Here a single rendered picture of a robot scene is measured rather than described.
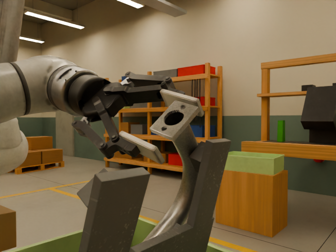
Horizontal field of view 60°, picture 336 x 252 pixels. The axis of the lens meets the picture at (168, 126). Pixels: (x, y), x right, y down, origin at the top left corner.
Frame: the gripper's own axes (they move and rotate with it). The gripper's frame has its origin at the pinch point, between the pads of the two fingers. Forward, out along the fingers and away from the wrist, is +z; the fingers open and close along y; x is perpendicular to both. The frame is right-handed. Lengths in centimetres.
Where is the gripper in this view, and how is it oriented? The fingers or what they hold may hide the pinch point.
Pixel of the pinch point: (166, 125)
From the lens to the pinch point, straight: 39.5
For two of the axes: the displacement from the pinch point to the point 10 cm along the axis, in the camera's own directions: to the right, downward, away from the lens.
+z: 7.2, 2.8, -6.4
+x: 3.3, 6.7, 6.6
